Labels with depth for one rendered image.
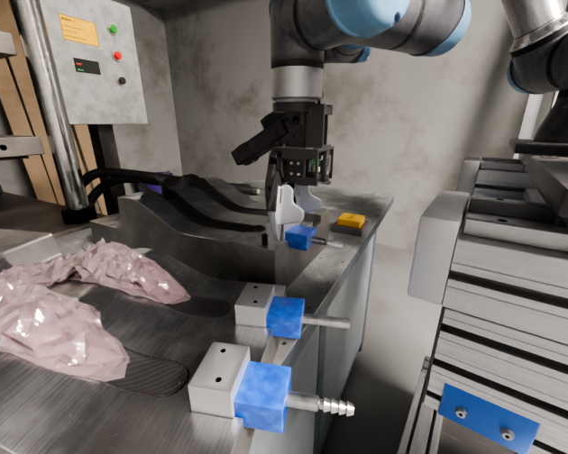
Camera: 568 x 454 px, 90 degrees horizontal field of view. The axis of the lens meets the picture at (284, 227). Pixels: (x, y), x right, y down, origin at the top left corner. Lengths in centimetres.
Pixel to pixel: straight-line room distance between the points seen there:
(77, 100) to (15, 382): 100
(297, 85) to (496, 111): 221
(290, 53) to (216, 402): 40
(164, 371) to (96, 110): 104
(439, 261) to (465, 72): 233
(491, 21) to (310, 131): 227
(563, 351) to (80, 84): 127
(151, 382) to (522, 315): 34
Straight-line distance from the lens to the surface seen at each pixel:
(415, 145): 261
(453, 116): 257
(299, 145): 45
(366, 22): 35
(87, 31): 129
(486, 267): 31
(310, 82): 43
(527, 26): 92
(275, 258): 45
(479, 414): 46
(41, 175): 327
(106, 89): 128
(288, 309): 35
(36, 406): 32
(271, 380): 28
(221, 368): 27
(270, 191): 43
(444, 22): 47
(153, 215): 61
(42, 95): 105
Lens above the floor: 108
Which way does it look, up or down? 20 degrees down
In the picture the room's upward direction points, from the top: straight up
